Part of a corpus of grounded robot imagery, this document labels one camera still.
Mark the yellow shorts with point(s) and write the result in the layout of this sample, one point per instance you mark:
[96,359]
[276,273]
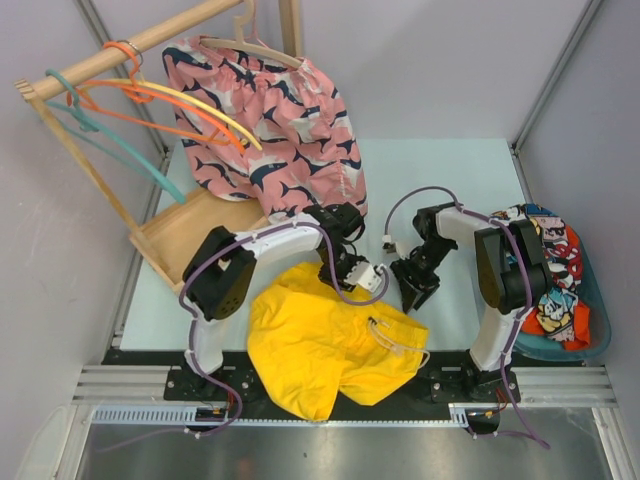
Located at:
[298,324]

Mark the wooden clothes rack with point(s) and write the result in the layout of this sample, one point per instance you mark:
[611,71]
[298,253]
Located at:
[169,239]

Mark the pink shark print shorts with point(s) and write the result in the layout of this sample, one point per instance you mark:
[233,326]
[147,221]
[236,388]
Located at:
[306,153]

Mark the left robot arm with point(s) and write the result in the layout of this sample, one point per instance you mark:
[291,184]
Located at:
[217,279]

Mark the beige hanger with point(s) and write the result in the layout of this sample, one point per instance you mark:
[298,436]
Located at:
[247,44]

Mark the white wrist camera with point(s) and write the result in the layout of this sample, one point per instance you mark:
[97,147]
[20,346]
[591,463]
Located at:
[391,246]
[367,276]

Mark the colourful cartoon print shorts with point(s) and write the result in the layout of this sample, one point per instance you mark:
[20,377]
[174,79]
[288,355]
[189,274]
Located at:
[560,250]

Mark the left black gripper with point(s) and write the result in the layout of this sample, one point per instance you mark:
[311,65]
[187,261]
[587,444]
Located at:
[341,276]

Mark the yellow hanger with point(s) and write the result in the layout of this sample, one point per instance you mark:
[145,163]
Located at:
[226,130]

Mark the orange hanger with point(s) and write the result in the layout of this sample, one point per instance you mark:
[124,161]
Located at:
[135,56]

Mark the teal laundry basket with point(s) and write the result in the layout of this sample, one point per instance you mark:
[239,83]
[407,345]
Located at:
[568,323]

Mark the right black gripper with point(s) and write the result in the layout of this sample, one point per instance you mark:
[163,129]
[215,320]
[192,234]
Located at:
[428,285]

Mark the aluminium frame rail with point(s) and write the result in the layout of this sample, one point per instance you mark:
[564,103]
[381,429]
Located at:
[539,386]

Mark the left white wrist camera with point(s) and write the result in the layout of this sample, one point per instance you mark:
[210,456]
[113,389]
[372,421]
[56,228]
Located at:
[367,276]

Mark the white slotted cable duct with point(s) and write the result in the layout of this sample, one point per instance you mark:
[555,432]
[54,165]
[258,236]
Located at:
[193,418]

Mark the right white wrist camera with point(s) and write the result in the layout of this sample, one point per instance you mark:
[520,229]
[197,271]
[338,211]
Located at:
[391,246]

